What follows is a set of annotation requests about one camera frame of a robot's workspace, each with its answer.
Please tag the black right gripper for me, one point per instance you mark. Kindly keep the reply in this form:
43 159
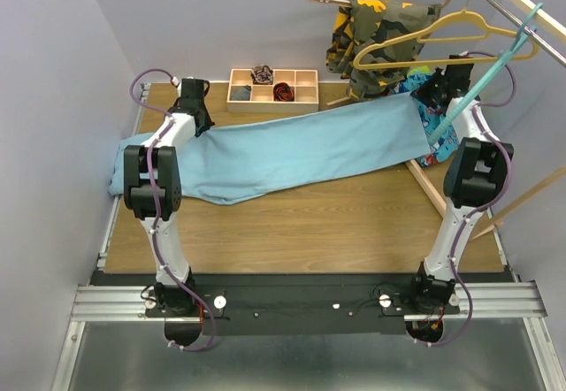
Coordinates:
421 93

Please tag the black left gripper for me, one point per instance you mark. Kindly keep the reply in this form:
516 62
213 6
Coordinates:
207 121

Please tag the light blue trousers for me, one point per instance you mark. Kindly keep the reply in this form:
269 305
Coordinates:
232 164

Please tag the yellow plastic hanger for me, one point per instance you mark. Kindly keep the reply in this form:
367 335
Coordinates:
523 46

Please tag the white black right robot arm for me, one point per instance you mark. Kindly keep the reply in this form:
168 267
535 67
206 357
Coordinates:
477 177

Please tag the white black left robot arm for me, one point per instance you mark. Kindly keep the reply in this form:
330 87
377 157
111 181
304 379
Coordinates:
153 192

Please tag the teal plastic hanger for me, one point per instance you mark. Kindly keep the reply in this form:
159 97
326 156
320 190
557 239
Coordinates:
502 60

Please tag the blue shark print shorts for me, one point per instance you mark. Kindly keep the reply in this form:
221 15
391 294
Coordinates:
430 118

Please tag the grey rolled sock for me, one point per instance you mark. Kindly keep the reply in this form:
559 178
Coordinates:
241 93

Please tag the patterned pink black sock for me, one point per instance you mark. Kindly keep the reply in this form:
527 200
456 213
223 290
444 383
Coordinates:
262 75

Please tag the orange black rolled sock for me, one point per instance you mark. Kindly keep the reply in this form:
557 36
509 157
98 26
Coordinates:
282 92

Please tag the wooden compartment tray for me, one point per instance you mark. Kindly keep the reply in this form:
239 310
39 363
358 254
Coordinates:
304 82

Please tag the metal hanging rod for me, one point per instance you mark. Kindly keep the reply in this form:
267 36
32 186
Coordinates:
508 6

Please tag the camouflage shorts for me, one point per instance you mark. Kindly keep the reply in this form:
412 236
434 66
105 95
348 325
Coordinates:
367 22

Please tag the aluminium table edge rail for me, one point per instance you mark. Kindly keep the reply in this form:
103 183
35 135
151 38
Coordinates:
108 231

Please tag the wooden clothes rack frame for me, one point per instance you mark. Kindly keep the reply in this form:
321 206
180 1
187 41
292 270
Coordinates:
497 220

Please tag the aluminium front frame rail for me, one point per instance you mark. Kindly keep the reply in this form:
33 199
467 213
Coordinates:
496 341

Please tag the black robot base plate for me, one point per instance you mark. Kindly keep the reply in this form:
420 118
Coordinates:
233 304

